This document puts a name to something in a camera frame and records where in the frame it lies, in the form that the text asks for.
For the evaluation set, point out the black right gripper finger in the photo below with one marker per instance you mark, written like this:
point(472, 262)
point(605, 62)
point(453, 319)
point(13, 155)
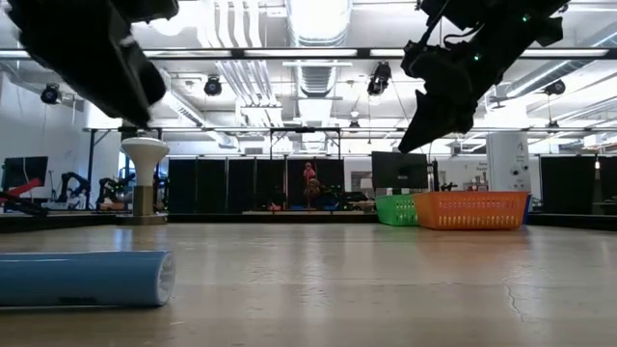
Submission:
point(417, 123)
point(434, 130)

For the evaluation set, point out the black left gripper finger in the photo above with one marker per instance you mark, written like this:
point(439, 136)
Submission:
point(108, 91)
point(140, 84)

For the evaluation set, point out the blue highlighter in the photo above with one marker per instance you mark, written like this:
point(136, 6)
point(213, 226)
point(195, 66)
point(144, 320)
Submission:
point(82, 279)

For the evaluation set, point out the small black robot arm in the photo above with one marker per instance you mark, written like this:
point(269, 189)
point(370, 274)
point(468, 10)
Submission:
point(67, 185)
point(113, 190)

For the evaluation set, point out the red robot arm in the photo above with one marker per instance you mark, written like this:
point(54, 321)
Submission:
point(309, 172)

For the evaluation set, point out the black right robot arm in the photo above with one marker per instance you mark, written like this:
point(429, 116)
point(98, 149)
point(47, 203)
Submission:
point(506, 29)

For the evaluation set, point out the black computer monitor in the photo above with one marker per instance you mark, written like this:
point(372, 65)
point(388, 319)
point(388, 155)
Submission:
point(400, 171)
point(26, 168)

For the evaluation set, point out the black ceiling spotlight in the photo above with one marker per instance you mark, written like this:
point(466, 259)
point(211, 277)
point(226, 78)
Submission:
point(381, 79)
point(213, 86)
point(555, 88)
point(50, 94)

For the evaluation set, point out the white mushroom-shaped lamp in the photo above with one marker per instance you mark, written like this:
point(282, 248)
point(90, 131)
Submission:
point(144, 159)

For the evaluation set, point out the white cylindrical column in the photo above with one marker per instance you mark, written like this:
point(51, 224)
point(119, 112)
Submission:
point(508, 159)

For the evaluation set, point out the green plastic basket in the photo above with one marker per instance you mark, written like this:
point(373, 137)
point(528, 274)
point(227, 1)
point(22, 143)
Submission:
point(395, 209)

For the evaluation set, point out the orange plastic basket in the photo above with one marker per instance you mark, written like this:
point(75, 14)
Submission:
point(472, 210)

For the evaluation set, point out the person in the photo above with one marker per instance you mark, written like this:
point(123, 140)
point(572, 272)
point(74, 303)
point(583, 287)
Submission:
point(313, 190)

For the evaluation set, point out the blue plastic basket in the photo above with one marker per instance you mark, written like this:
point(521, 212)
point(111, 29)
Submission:
point(528, 209)

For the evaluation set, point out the black room divider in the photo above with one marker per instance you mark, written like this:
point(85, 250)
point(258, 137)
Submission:
point(569, 185)
point(608, 188)
point(212, 185)

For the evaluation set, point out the red bar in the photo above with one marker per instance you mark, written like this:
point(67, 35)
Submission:
point(24, 187)

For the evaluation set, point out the black overhead frame beam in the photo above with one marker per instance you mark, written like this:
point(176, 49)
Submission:
point(226, 53)

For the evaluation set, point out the black aluminium table frame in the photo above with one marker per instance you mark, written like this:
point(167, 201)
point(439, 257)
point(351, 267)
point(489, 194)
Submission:
point(58, 217)

